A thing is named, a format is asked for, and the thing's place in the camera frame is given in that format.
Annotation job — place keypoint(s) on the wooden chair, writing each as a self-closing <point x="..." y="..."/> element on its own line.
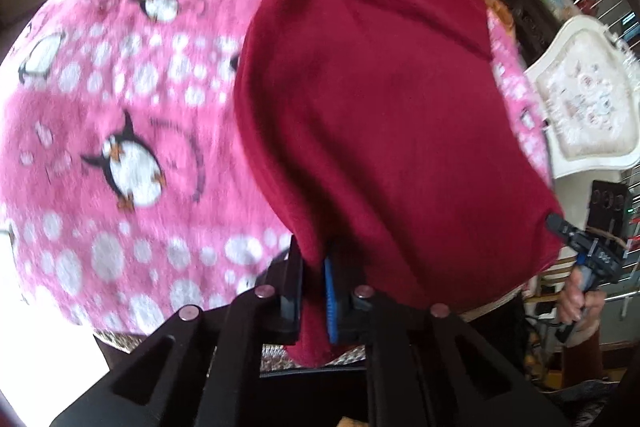
<point x="547" y="279"/>

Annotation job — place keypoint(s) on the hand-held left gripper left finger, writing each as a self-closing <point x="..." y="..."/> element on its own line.
<point x="287" y="292"/>

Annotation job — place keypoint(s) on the pink penguin print blanket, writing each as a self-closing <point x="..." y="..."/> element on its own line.
<point x="125" y="82"/>

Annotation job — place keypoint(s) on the person's right forearm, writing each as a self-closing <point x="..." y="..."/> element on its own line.
<point x="582" y="362"/>

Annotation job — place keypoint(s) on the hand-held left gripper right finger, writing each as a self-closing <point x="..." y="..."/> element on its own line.
<point x="331" y="302"/>

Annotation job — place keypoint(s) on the person's right hand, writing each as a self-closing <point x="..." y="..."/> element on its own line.
<point x="590" y="312"/>

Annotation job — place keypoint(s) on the white ornate upholstered chair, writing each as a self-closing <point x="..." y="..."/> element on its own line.
<point x="585" y="97"/>

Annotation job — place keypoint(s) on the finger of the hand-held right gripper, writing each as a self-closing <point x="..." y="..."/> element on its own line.
<point x="560" y="226"/>

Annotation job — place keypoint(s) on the patterned bed sheet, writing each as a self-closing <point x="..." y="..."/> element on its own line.
<point x="270" y="354"/>

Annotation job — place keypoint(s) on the dark red sweater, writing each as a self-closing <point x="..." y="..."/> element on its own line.
<point x="375" y="107"/>

